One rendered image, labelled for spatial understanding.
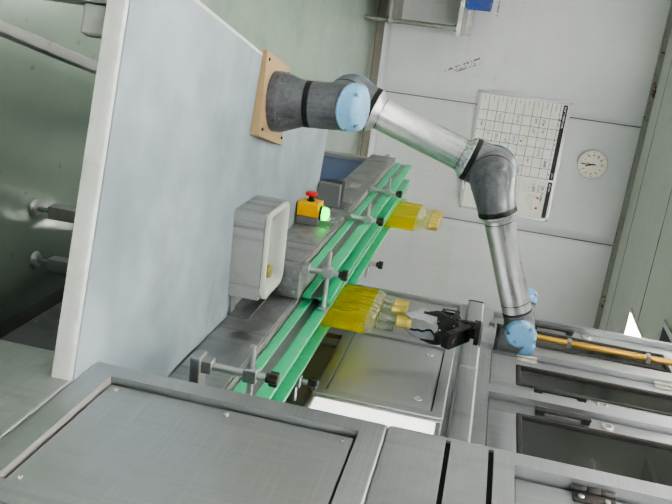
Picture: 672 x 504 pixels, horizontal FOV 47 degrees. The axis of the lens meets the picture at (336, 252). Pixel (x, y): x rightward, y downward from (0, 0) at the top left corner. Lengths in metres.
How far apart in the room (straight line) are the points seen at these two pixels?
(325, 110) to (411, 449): 0.97
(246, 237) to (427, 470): 0.91
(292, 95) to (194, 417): 0.95
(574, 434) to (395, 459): 1.10
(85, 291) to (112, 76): 0.33
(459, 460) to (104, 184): 0.67
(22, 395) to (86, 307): 0.16
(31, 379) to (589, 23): 7.08
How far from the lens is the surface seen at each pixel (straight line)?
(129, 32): 1.26
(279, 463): 1.11
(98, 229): 1.24
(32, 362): 1.33
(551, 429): 2.16
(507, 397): 2.24
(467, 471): 1.14
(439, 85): 7.92
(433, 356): 2.31
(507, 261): 1.95
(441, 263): 8.25
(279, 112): 1.90
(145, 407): 1.22
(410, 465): 1.12
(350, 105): 1.87
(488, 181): 1.90
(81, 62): 2.25
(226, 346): 1.78
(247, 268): 1.88
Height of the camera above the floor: 1.32
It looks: 10 degrees down
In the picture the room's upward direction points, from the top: 100 degrees clockwise
